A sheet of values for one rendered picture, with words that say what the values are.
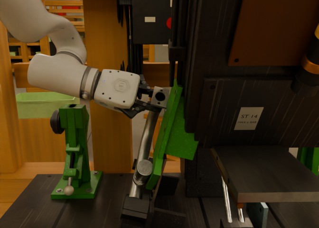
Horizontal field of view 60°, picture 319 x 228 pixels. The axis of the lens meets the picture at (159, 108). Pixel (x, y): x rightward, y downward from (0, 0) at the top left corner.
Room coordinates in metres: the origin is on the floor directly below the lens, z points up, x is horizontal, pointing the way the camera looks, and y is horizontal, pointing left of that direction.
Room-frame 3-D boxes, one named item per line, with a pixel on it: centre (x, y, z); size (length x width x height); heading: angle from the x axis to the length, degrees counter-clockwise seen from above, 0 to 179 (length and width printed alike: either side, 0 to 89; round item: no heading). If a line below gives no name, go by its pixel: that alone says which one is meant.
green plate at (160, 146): (0.63, -0.05, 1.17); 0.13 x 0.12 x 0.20; 91
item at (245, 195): (0.59, -0.20, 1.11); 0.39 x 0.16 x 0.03; 1
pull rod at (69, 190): (0.72, 0.26, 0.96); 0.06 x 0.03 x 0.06; 1
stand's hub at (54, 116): (0.81, 0.31, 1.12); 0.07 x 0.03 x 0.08; 1
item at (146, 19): (0.90, -0.01, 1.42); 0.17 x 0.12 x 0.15; 91
